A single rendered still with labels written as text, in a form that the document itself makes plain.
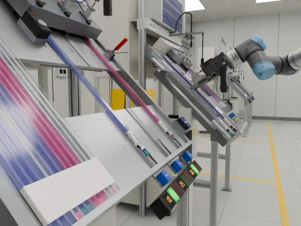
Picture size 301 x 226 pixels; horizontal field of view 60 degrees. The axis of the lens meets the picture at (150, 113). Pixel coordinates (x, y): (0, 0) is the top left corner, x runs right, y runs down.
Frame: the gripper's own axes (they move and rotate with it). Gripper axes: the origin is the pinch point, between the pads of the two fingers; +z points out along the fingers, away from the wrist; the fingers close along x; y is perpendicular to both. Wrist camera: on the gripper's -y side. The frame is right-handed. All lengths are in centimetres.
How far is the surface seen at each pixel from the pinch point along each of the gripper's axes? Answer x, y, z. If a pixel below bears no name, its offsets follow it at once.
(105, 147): 74, -11, 7
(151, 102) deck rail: 32.3, -0.7, 8.9
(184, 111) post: 3.0, -7.2, 8.4
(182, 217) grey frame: 29, -44, 22
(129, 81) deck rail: 32.5, 10.9, 12.7
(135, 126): 55, -8, 7
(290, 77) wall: -710, -19, -93
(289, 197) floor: -122, -105, 2
